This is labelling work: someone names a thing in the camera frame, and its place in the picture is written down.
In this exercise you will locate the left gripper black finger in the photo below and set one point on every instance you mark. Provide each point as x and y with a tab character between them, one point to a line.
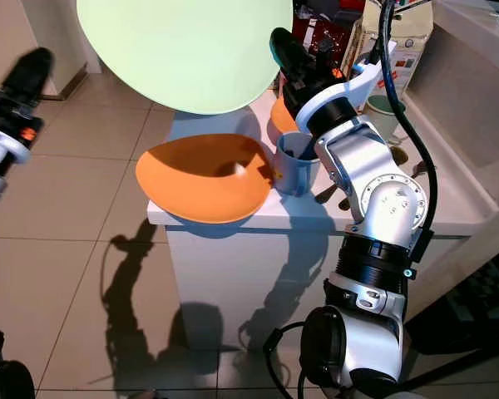
29	71

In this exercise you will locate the light green plate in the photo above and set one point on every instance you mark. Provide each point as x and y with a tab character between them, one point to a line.
183	50

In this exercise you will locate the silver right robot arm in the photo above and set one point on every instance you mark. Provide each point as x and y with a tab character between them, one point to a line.
382	216

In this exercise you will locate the red package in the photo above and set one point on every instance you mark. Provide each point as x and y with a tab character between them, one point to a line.
341	37

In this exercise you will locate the orange plate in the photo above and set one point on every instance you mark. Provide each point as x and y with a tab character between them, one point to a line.
204	179
281	115

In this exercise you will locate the white printed carton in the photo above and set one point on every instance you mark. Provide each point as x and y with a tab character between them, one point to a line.
407	41

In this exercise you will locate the blue grey mug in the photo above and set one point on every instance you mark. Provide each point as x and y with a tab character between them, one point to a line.
295	170

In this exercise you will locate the white raised counter ledge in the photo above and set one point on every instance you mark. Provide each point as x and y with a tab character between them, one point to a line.
470	83

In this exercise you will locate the white counter cabinet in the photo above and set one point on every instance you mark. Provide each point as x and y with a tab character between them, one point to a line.
241	283

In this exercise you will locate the black chair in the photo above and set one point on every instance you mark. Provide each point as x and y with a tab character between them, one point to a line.
474	307

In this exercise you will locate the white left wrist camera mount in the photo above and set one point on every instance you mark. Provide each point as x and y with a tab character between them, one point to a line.
10	141

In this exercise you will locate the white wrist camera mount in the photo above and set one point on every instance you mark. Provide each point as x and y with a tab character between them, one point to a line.
353	87
10	141

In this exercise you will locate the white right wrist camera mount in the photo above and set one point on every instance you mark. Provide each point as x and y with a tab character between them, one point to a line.
353	87

